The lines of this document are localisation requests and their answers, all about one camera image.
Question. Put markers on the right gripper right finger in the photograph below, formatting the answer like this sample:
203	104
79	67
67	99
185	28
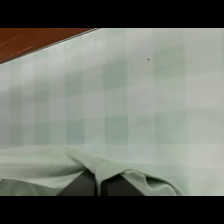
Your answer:
118	187

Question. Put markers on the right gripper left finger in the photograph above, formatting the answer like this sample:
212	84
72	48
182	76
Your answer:
81	185

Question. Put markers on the pale green garment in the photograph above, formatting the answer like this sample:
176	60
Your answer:
40	168

